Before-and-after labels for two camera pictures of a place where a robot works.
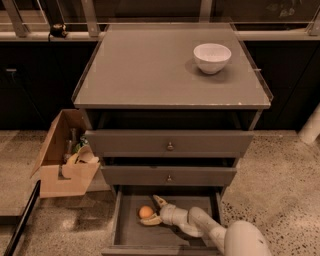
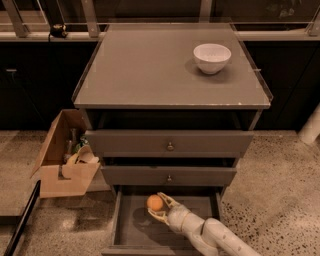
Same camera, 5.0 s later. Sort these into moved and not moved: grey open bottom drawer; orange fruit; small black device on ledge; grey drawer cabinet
Moved: orange fruit
Not moved: small black device on ledge; grey open bottom drawer; grey drawer cabinet
